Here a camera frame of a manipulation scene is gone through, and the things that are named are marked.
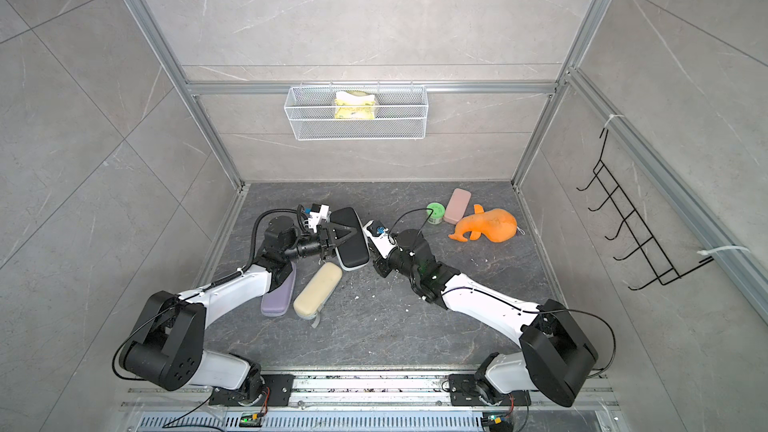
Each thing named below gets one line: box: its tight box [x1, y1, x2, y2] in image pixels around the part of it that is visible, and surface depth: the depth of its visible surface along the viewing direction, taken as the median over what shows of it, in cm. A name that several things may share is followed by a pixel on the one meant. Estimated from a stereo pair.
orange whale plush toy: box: [448, 204, 517, 243], surface depth 102 cm
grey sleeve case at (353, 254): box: [330, 206, 370, 271], surface depth 77 cm
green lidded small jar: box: [426, 202, 445, 225], surface depth 107 cm
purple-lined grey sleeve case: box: [261, 261, 297, 317], surface depth 87 cm
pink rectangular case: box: [444, 188, 472, 225], surface depth 114 cm
